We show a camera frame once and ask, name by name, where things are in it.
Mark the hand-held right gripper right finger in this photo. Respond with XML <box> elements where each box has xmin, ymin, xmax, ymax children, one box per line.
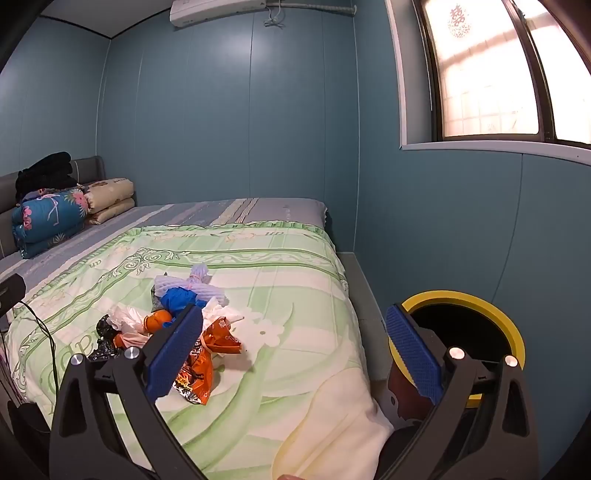
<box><xmin>385</xmin><ymin>302</ymin><xmax>541</xmax><ymax>480</ymax></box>

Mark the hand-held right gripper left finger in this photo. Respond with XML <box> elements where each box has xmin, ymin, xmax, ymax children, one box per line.
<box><xmin>48</xmin><ymin>304</ymin><xmax>205</xmax><ymax>480</ymax></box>

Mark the orange snack packet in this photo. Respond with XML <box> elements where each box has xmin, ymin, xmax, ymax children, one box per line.
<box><xmin>173</xmin><ymin>316</ymin><xmax>244</xmax><ymax>406</ymax></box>

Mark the blue plastic bag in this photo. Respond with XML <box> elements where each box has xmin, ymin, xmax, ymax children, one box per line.
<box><xmin>159</xmin><ymin>286</ymin><xmax>208</xmax><ymax>319</ymax></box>

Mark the white plastic bag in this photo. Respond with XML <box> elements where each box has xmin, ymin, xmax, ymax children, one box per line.
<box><xmin>108</xmin><ymin>305</ymin><xmax>153</xmax><ymax>347</ymax></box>

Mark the yellow-rimmed trash bin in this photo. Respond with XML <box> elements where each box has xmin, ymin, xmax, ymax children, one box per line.
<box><xmin>383</xmin><ymin>290</ymin><xmax>527</xmax><ymax>435</ymax></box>

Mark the white crumpled tissue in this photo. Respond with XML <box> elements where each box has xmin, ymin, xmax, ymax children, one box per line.
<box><xmin>201</xmin><ymin>298</ymin><xmax>245</xmax><ymax>326</ymax></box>

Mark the black plastic bag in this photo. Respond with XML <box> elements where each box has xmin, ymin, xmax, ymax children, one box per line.
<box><xmin>88</xmin><ymin>314</ymin><xmax>125</xmax><ymax>363</ymax></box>

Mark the folded blue floral quilt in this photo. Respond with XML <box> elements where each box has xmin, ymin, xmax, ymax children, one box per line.
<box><xmin>11</xmin><ymin>187</ymin><xmax>90</xmax><ymax>259</ymax></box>

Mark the green floral quilt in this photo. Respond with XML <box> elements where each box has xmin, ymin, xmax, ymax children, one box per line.
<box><xmin>4</xmin><ymin>220</ymin><xmax>395</xmax><ymax>480</ymax></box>

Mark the black clothes pile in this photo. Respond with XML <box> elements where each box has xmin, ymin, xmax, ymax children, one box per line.
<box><xmin>15</xmin><ymin>151</ymin><xmax>84</xmax><ymax>201</ymax></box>

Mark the folded beige quilt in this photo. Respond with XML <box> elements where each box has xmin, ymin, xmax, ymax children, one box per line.
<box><xmin>83</xmin><ymin>178</ymin><xmax>136</xmax><ymax>225</ymax></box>

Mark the grey padded headboard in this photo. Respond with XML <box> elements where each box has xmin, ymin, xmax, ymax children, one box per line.
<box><xmin>0</xmin><ymin>155</ymin><xmax>106</xmax><ymax>259</ymax></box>

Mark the red paper window decoration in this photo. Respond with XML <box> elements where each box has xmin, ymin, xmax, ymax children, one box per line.
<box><xmin>444</xmin><ymin>2</ymin><xmax>475</xmax><ymax>40</ymax></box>

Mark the white air conditioner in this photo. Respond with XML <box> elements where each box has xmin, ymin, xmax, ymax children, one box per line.
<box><xmin>169</xmin><ymin>0</ymin><xmax>269</xmax><ymax>27</ymax></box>

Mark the white air conditioner pipe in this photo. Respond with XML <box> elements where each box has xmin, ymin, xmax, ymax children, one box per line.
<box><xmin>265</xmin><ymin>1</ymin><xmax>357</xmax><ymax>14</ymax></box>

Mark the window with white frame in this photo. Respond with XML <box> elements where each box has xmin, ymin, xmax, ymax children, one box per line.
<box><xmin>385</xmin><ymin>0</ymin><xmax>591</xmax><ymax>164</ymax></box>

